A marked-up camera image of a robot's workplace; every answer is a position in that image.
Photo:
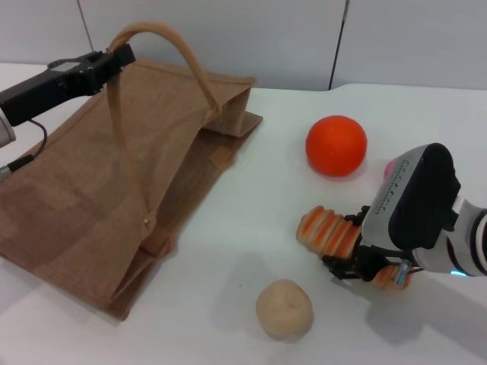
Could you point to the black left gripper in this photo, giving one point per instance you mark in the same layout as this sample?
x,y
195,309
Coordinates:
x,y
57,83

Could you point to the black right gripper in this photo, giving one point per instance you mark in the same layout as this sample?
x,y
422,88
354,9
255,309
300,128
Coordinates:
x,y
371,258

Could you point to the orange striped bread loaf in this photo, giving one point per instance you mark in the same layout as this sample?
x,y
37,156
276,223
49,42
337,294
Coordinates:
x,y
327,230

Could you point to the brown woven handbag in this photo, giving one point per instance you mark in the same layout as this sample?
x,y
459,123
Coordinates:
x,y
76,190

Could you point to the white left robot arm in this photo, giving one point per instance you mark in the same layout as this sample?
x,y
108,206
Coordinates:
x,y
5,131

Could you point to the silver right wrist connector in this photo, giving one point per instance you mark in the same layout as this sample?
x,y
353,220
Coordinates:
x,y
402,273

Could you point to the pink peach toy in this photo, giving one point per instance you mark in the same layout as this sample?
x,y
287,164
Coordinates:
x,y
391,169

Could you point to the beige round bun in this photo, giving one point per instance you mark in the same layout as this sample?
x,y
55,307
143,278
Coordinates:
x,y
284,310

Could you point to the orange ball fruit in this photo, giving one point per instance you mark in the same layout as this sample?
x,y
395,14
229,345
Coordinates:
x,y
335,145

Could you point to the grey black wrist camera housing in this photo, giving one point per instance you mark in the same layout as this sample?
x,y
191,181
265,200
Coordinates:
x,y
414,197

